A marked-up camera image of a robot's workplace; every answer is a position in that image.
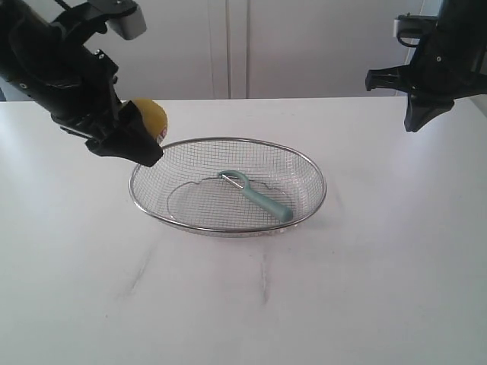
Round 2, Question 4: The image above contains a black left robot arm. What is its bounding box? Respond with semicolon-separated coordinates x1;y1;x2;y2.
1;1;167;167

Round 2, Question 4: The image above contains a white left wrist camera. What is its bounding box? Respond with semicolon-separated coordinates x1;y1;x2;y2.
107;6;147;40

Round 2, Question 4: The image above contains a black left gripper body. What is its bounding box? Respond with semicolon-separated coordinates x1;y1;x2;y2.
7;22;122;141

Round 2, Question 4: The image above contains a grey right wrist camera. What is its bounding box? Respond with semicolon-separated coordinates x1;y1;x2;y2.
393;14;438;39

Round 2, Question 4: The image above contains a yellow lemon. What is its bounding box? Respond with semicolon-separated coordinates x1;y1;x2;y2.
132;98;168;144

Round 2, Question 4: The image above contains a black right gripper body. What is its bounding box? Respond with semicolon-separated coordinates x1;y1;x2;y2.
399;22;486;100

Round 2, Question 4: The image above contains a teal handled peeler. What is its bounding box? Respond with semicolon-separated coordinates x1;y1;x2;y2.
218;170;294;223

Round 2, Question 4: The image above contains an oval wire mesh basket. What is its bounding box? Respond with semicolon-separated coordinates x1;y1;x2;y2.
129;137;327;237

